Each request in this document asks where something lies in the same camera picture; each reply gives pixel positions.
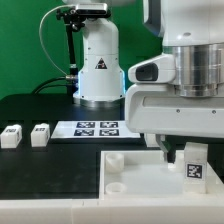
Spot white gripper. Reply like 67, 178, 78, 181
125, 84, 224, 163

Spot white square table top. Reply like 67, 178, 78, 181
99, 150, 224, 200

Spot white fiducial marker plate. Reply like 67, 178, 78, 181
51, 120, 140, 139

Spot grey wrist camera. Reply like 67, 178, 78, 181
128, 54, 176, 84

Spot white L-shaped obstacle wall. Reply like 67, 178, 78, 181
0, 199, 224, 224

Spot black base cables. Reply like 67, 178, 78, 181
31, 75, 79, 95

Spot grey camera cable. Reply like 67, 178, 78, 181
38, 4, 76, 77

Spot camera on black stand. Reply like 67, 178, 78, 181
55, 3, 112, 96

